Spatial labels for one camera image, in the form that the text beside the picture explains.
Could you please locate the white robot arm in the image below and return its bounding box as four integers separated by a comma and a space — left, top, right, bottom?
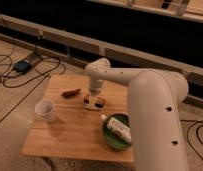
85, 58, 189, 171

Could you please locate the white sponge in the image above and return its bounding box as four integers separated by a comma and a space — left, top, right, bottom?
84, 99, 105, 111

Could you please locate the wooden folding table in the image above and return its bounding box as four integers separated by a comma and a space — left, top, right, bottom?
22, 75, 134, 163

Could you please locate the white tube bottle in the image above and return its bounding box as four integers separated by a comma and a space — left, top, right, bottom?
100, 114, 132, 144

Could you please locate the white paper cup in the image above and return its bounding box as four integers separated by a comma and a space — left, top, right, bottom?
35, 99, 56, 123

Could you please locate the green plate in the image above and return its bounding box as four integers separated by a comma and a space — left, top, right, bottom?
102, 113, 132, 150

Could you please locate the blue power adapter box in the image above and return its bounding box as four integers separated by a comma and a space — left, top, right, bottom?
13, 60, 31, 74

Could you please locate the black floor cable left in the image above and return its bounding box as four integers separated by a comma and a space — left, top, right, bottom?
0, 43, 67, 128

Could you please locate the black floor cable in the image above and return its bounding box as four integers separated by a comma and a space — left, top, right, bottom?
0, 43, 67, 128
180, 116, 203, 167

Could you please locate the black floor cable right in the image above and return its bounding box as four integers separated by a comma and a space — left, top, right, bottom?
180, 116, 203, 167

